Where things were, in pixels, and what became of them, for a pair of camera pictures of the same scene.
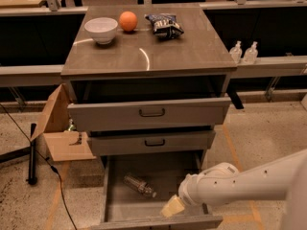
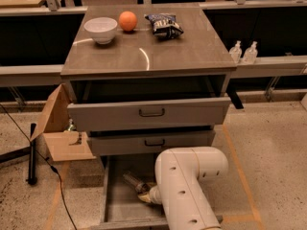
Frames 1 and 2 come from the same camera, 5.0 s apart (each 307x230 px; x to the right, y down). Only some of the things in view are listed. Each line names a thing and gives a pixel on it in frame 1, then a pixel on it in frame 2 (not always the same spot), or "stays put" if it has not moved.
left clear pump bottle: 236,53 stays put
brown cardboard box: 62,144 stays put
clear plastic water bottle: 140,185 stays put
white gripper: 186,192 -> 154,195
